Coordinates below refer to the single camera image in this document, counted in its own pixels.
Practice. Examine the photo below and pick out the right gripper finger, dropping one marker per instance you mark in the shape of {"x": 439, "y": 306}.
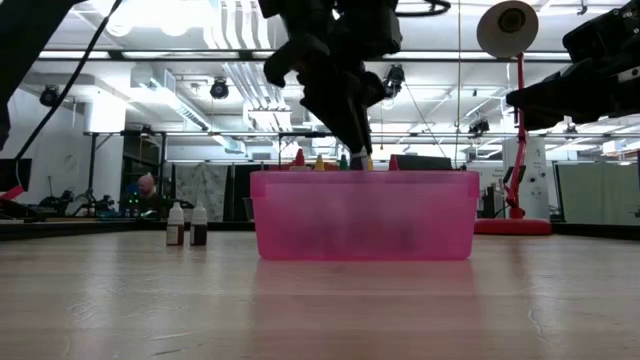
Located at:
{"x": 547, "y": 100}

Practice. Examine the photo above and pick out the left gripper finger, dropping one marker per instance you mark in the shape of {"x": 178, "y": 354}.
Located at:
{"x": 340, "y": 120}
{"x": 367, "y": 130}

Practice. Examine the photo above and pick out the large orange-yellow food colouring bottle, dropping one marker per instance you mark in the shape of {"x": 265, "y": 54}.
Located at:
{"x": 319, "y": 164}
{"x": 370, "y": 165}

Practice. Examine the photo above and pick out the large green food colouring bottle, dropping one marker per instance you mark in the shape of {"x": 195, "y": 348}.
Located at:
{"x": 343, "y": 164}

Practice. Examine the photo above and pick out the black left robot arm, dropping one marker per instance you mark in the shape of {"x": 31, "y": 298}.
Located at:
{"x": 25, "y": 40}

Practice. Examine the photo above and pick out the black monitor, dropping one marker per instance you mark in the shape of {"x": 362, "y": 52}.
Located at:
{"x": 425, "y": 162}

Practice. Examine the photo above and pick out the black ceiling spotlight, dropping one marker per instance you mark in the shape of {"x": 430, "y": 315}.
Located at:
{"x": 49, "y": 95}
{"x": 479, "y": 126}
{"x": 219, "y": 89}

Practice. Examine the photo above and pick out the white machine cabinet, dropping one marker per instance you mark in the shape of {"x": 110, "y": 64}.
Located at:
{"x": 535, "y": 180}

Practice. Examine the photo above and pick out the pink translucent plastic bin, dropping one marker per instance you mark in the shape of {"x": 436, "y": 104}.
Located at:
{"x": 365, "y": 215}

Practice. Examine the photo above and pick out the green partition panel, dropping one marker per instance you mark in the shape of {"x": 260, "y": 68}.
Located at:
{"x": 597, "y": 192}

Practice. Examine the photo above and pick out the red desk lamp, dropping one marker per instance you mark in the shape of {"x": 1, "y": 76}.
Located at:
{"x": 515, "y": 227}

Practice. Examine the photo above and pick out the grey marbled panel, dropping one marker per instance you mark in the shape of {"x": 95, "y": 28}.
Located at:
{"x": 210, "y": 185}

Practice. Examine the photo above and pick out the person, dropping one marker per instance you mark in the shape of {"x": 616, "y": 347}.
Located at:
{"x": 147, "y": 187}

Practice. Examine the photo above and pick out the red slanted object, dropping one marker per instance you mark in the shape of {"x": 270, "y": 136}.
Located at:
{"x": 11, "y": 193}

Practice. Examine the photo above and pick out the black overhead camera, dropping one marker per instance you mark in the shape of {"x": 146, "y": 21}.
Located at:
{"x": 395, "y": 80}

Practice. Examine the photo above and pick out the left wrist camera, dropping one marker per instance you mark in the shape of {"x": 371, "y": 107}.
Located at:
{"x": 295, "y": 60}

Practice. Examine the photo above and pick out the black wall screen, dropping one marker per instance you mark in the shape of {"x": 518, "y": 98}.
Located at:
{"x": 15, "y": 175}

